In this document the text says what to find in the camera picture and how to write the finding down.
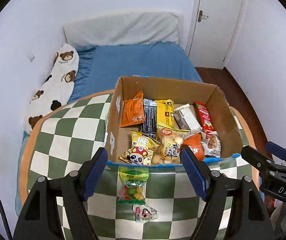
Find red long snack package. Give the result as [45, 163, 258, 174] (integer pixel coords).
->
[194, 102, 215, 133]

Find small orange snack packet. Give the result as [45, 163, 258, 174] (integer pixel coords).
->
[183, 133, 205, 161]

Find green fruit candy bag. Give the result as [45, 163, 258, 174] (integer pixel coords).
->
[118, 165, 149, 205]

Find cardboard milk box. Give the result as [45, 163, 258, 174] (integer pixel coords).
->
[105, 76, 243, 165]

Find black barcode snack packet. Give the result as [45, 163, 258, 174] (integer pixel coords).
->
[139, 98, 157, 139]

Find metal door handle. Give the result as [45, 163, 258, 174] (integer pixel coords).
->
[198, 10, 209, 22]

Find white wall socket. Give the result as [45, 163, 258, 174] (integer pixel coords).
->
[27, 52, 35, 62]

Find grey white headboard cushion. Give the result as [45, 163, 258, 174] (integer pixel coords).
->
[63, 11, 183, 48]

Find orange snack packet with QR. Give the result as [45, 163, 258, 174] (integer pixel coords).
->
[120, 91, 145, 127]

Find white bear print pillow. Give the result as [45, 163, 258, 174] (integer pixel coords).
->
[24, 43, 80, 133]

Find yellow egg biscuit snack bag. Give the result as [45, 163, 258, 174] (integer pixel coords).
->
[152, 125, 189, 165]

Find silver foil snack packet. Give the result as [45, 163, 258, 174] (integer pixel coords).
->
[174, 104, 202, 134]

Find white door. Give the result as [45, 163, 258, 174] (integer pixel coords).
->
[186, 0, 246, 69]

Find pale green cartoon snack packet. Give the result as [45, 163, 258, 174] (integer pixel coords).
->
[132, 204, 159, 223]

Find yellow panda snack bag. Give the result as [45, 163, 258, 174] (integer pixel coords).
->
[118, 130, 160, 166]

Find blue bed sheet mattress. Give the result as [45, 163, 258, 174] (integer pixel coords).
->
[14, 42, 204, 215]

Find white cookie snack bag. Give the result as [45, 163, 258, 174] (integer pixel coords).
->
[201, 131, 221, 158]

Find yellow dark-print snack bag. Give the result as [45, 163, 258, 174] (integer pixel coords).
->
[155, 99, 175, 127]

